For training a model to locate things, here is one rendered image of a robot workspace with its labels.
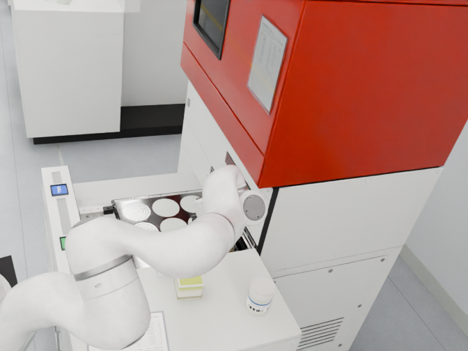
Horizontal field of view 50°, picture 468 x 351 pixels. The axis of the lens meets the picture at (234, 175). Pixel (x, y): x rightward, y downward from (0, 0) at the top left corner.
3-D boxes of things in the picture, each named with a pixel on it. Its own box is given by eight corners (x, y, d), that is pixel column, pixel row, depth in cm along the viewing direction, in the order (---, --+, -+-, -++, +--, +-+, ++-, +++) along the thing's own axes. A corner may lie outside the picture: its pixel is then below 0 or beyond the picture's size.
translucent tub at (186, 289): (197, 280, 153) (200, 264, 149) (201, 299, 148) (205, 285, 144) (173, 282, 151) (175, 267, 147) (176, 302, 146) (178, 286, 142)
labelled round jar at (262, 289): (262, 294, 153) (269, 274, 147) (272, 313, 148) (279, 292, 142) (241, 299, 150) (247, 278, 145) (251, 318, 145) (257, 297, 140)
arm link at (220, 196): (170, 188, 99) (210, 170, 129) (199, 263, 100) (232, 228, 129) (212, 173, 97) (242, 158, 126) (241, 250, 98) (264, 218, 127)
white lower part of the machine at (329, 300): (275, 244, 311) (309, 134, 262) (345, 360, 253) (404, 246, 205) (164, 264, 284) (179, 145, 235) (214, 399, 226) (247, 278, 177)
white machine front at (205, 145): (185, 144, 235) (196, 66, 211) (254, 275, 178) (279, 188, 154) (179, 145, 234) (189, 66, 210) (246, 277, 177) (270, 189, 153)
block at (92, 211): (101, 210, 183) (102, 204, 181) (103, 216, 180) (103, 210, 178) (79, 213, 179) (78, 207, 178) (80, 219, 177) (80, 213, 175)
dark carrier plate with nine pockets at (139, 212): (203, 192, 198) (203, 191, 198) (235, 255, 174) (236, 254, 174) (115, 203, 185) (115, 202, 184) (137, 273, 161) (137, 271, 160)
